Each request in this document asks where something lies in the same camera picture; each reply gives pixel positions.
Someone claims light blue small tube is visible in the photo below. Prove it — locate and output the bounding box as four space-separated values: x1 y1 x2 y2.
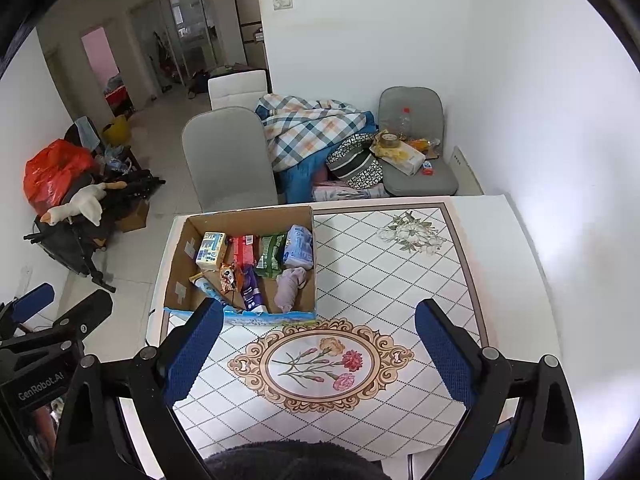
189 273 227 306

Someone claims purple white tube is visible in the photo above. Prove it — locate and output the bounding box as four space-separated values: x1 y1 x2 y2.
241 266 267 313

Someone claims orange snack bag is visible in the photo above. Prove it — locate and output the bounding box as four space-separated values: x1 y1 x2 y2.
219 262 238 294

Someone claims yellow blue tissue pack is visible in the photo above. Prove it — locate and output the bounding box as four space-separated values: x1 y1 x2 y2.
195 231 228 271

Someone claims red snack packet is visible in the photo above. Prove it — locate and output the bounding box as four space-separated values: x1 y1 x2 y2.
232 234 259 268

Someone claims green snack packet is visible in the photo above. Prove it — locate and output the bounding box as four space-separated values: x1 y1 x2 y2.
255 233 286 278

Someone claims light blue wipes pack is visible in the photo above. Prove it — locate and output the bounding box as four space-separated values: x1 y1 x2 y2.
282 224 314 270

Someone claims open cardboard box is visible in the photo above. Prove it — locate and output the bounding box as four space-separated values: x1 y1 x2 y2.
160 205 316 325

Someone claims small brown cardboard box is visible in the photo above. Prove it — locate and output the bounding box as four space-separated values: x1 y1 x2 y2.
116 200 150 233

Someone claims white goose plush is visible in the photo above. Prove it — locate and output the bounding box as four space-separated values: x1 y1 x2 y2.
40 181 127 226

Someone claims red plastic bag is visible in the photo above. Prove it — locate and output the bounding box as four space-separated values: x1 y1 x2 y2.
23 139 98 216

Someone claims yellow bag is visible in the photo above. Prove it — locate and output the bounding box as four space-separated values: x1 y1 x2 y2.
102 115 131 146

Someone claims grey chair near box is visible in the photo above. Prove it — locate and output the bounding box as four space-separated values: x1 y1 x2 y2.
182 106 279 212

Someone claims black white patterned bag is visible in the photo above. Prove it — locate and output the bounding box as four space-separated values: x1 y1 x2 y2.
326 132 383 190

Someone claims white yellow package on chair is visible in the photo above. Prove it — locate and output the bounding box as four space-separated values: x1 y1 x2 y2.
371 142 425 176

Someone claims plastic bottle red cap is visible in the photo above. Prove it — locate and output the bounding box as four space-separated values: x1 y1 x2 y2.
398 107 411 139

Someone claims plaid blanket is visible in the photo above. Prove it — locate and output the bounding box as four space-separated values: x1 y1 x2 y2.
255 93 374 172

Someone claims white chair behind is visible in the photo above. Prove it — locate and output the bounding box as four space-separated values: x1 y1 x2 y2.
208 70 268 110

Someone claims black stroller frame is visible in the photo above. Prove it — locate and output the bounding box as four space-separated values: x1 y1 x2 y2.
23 169 166 292

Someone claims grey chair by wall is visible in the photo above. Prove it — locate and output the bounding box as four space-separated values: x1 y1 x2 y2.
378 86 459 197

